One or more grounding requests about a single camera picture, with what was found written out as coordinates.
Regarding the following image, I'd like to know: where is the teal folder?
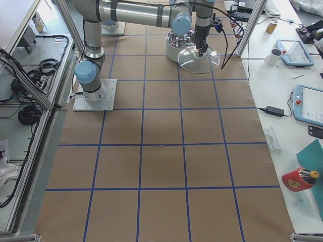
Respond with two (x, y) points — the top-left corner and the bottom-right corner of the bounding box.
(296, 139), (323, 219)

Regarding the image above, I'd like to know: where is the near teach pendant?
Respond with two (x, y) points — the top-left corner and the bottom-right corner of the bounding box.
(292, 85), (322, 127)

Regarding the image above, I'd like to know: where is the aluminium frame post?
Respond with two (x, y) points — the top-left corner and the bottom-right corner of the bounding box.
(235, 0), (267, 57)

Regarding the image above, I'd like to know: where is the far teach pendant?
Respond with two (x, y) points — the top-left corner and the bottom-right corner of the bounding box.
(276, 40), (314, 68)

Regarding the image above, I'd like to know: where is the aluminium frame side rail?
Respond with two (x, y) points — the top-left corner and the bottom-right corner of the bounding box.
(0, 0), (84, 235)

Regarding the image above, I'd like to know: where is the white shoe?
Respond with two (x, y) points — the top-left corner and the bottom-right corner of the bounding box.
(32, 12), (44, 33)

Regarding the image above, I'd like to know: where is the white mug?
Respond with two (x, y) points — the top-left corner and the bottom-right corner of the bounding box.
(264, 48), (282, 66)

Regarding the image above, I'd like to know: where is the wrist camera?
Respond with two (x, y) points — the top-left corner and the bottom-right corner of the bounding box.
(212, 15), (223, 33)

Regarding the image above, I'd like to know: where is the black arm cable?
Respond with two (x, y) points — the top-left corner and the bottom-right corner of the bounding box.
(194, 2), (249, 71)

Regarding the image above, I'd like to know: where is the yellow can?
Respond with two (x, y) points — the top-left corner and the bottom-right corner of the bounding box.
(265, 20), (278, 34)

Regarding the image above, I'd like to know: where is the black power brick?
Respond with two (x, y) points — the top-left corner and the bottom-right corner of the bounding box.
(257, 106), (290, 117)

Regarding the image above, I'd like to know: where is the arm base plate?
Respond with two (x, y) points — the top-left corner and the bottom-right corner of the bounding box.
(73, 79), (117, 111)
(101, 21), (126, 35)

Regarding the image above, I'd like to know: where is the clear plastic holder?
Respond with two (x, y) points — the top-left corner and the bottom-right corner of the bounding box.
(263, 127), (281, 154)

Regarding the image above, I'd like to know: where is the black small bracket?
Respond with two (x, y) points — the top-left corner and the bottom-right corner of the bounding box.
(308, 126), (323, 139)

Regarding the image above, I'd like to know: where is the glass pot lid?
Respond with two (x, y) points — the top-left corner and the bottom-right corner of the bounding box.
(178, 45), (221, 74)

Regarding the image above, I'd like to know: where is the grey metal box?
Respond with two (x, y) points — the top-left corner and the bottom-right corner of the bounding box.
(17, 26), (36, 53)

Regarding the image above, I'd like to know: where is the teach pendant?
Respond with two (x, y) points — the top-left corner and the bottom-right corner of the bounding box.
(292, 85), (322, 127)
(276, 40), (314, 68)

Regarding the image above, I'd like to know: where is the white cloth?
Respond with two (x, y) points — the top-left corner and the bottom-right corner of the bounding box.
(0, 138), (19, 195)

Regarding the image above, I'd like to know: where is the pale green cooking pot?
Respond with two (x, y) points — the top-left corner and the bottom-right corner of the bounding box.
(166, 29), (195, 62)

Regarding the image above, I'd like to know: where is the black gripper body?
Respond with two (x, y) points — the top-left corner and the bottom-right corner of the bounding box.
(194, 26), (210, 44)

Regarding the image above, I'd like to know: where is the white keyboard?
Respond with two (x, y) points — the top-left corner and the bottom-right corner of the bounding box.
(264, 0), (281, 18)

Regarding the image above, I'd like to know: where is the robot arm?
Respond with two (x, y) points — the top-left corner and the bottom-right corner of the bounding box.
(72, 1), (220, 104)

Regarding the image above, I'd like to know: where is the coiled black cable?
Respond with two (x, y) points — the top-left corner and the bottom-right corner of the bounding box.
(17, 104), (42, 127)

